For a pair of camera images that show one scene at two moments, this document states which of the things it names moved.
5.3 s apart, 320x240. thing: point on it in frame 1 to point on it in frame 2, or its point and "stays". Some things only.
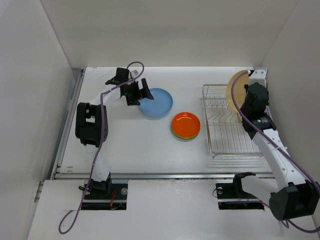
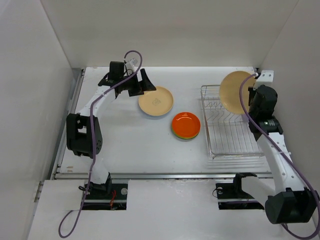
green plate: x=184 y=137 stays
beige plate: x=239 y=92 to x=156 y=102
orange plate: x=186 y=124 stays
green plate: x=187 y=138 stays
